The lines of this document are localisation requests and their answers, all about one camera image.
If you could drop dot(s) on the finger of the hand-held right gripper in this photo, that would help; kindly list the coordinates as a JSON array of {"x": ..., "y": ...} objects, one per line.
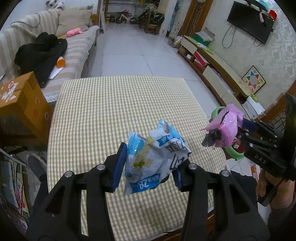
[
  {"x": 249, "y": 125},
  {"x": 247, "y": 142}
]

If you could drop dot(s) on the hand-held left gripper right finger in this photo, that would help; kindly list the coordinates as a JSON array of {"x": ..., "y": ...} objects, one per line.
[{"x": 178, "y": 180}]

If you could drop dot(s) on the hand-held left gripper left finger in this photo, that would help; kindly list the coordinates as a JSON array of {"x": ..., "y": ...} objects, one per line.
[{"x": 119, "y": 166}]

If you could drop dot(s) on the pink plastic bag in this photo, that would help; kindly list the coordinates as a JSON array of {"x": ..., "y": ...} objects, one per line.
[{"x": 227, "y": 125}]

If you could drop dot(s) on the snack packet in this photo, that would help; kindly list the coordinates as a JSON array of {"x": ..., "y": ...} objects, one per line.
[{"x": 150, "y": 162}]

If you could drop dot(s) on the person's right forearm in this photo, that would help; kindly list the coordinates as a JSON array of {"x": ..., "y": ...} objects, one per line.
[{"x": 282, "y": 222}]

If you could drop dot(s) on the person's right hand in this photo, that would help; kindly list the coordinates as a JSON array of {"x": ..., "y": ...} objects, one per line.
[{"x": 261, "y": 183}]

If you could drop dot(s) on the white cardboard box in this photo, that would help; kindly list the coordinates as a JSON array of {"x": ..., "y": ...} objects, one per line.
[{"x": 254, "y": 106}]

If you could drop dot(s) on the small green object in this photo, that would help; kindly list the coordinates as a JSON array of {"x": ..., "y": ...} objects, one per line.
[{"x": 254, "y": 97}]

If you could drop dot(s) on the person's right leg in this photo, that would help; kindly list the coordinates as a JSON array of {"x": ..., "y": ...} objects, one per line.
[{"x": 242, "y": 185}]

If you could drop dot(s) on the star checkers board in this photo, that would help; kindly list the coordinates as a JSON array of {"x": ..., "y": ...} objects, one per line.
[{"x": 254, "y": 80}]

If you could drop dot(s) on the low wooden television cabinet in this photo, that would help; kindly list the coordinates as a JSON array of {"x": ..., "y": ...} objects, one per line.
[{"x": 217, "y": 71}]

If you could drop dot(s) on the person's grey shoe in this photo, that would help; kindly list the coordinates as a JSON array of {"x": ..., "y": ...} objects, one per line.
[{"x": 37, "y": 165}]

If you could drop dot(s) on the red flat box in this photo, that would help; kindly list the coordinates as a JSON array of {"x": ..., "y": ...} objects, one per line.
[{"x": 200, "y": 59}]

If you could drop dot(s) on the open green box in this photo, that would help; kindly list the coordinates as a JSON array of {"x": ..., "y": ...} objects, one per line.
[{"x": 203, "y": 38}]

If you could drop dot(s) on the black television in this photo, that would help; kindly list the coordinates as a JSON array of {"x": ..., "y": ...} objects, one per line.
[{"x": 251, "y": 22}]

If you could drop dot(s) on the stack of printed papers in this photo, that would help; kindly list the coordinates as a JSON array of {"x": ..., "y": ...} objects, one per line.
[{"x": 13, "y": 192}]

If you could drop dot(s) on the yellow stool with stickers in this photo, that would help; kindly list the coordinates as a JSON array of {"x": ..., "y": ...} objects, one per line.
[{"x": 25, "y": 106}]

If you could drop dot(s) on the sofa with striped cover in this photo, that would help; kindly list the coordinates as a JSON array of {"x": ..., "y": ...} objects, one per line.
[{"x": 81, "y": 53}]

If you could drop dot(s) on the black clothing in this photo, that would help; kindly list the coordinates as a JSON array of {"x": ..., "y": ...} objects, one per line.
[{"x": 39, "y": 55}]

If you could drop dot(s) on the pink toy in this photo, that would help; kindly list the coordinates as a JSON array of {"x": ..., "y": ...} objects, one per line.
[{"x": 74, "y": 32}]

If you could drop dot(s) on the black stroller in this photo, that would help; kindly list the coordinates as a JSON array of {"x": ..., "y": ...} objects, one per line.
[{"x": 151, "y": 15}]

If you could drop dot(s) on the white balance bike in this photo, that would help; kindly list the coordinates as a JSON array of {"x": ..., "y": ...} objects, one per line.
[{"x": 126, "y": 18}]

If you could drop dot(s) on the beige cushion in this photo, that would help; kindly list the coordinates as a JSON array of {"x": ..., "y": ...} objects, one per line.
[{"x": 74, "y": 20}]

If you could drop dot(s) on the white plush toy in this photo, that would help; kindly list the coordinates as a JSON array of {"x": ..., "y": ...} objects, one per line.
[{"x": 54, "y": 4}]

